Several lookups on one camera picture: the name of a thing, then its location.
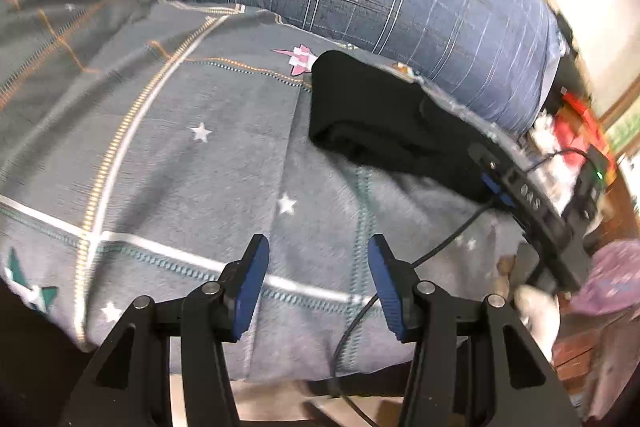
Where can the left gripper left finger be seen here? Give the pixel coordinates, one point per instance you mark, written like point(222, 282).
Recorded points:
point(126, 383)

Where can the red and white clutter pile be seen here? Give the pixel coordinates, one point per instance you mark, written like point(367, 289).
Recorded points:
point(573, 125)

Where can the grey star pattern bedsheet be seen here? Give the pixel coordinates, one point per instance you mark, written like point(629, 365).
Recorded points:
point(144, 142)

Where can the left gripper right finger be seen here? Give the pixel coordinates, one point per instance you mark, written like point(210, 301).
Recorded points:
point(474, 360)

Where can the black pants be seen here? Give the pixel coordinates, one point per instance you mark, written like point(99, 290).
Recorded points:
point(373, 118)

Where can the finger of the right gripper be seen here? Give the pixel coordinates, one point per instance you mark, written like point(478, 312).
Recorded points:
point(502, 188)

